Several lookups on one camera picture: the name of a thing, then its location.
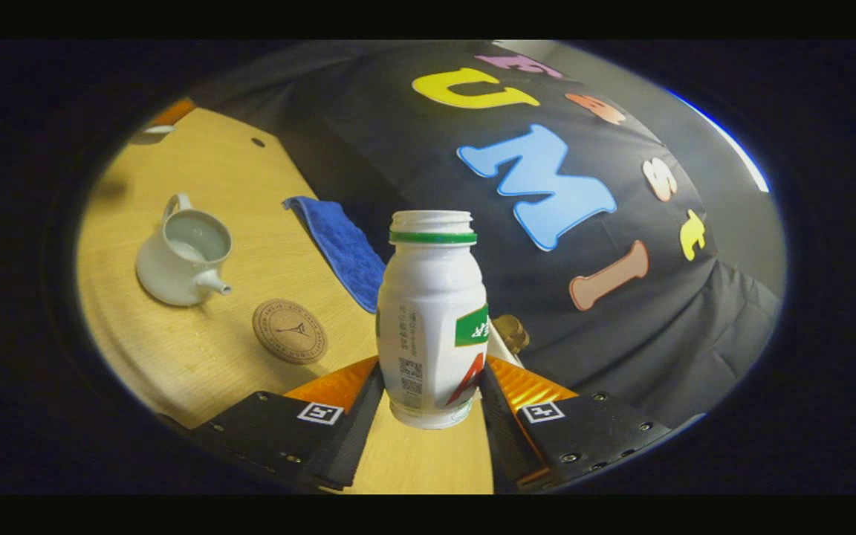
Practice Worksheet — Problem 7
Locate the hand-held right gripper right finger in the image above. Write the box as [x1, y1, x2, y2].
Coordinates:
[479, 355, 672, 493]

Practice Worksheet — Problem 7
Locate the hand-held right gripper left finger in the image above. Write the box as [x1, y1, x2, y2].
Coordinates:
[157, 355, 386, 493]

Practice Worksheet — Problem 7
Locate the white teacup lid blue pattern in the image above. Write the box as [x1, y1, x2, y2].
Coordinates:
[131, 123, 176, 145]

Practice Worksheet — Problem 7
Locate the round brown cork coaster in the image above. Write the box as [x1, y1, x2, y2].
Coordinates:
[252, 299, 328, 365]

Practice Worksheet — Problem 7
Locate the white plastic water bottle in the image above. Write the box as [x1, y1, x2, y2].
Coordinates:
[376, 210, 490, 430]

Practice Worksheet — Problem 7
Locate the white toaster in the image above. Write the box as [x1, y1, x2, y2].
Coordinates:
[486, 323, 525, 369]

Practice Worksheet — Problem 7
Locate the black backdrop cloth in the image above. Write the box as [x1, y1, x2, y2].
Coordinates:
[190, 41, 782, 432]

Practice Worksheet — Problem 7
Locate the blue folded towel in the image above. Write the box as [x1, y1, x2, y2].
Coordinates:
[282, 196, 387, 314]

